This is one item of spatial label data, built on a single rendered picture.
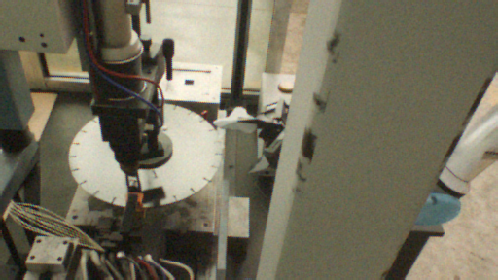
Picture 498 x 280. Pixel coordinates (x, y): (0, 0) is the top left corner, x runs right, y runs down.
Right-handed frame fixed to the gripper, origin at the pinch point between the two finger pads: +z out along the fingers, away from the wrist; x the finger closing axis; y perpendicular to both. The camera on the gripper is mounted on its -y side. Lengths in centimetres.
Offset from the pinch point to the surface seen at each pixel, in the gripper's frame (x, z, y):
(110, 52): 36.1, -5.9, -19.4
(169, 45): 29.3, -7.2, -7.5
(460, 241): -138, -28, 70
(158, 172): 4.6, 13.8, -6.1
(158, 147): 10.9, 9.0, -6.6
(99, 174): 10.9, 23.3, -9.3
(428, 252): -129, -15, 61
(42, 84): 18, 66, 38
